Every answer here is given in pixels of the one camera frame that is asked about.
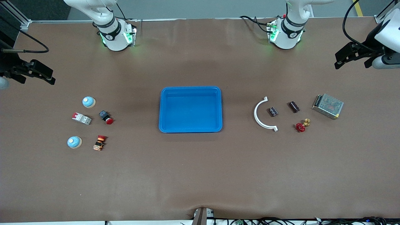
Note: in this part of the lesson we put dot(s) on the light blue call bell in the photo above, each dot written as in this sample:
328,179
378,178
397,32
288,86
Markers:
88,102
74,142

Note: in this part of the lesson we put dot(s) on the dark brown capacitor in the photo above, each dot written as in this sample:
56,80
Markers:
273,111
293,106

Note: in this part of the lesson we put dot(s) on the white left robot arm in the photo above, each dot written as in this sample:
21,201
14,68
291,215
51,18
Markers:
286,34

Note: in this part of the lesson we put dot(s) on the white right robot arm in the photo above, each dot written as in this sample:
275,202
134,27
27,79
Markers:
114,37

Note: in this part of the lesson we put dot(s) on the metal mesh power supply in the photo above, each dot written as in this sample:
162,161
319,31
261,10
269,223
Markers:
328,106

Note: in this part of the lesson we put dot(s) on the white red circuit breaker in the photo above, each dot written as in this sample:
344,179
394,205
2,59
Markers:
82,118

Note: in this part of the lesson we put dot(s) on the red mushroom push button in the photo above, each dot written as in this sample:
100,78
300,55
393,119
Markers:
106,117

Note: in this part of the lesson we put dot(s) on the blue plastic tray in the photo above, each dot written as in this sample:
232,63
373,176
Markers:
190,109

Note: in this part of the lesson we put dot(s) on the brown table mat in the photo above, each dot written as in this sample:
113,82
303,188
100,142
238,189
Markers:
200,172

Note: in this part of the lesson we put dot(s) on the aluminium frame profile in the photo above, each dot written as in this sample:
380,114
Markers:
25,24
379,19

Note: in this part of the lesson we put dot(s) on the red orange button switch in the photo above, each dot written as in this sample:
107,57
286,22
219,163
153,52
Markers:
100,142

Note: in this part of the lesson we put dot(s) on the white curved plastic bracket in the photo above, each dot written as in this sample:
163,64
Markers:
255,112

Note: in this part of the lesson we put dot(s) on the grey metal stand bracket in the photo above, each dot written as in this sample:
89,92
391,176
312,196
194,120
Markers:
202,217

